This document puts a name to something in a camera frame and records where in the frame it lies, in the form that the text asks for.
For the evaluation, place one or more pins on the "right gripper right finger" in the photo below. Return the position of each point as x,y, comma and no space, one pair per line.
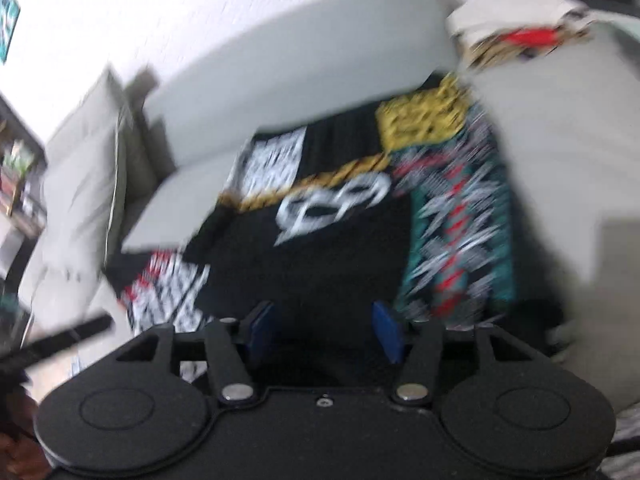
414,348

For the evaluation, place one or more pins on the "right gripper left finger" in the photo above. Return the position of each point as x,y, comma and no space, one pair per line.
232,346

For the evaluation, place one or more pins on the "grey striped rug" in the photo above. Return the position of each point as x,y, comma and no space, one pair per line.
622,462

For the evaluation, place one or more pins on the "red and tan item pile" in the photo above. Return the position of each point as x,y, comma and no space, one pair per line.
493,32

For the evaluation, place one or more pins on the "dark bookshelf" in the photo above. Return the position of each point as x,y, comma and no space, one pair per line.
23,215

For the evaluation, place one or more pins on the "black white patterned knit sweater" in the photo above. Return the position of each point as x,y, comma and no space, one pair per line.
405,200

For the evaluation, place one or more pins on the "beige sofa cushion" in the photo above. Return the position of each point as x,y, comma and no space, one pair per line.
84,189

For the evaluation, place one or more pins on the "grey sofa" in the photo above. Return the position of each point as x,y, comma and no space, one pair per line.
567,124

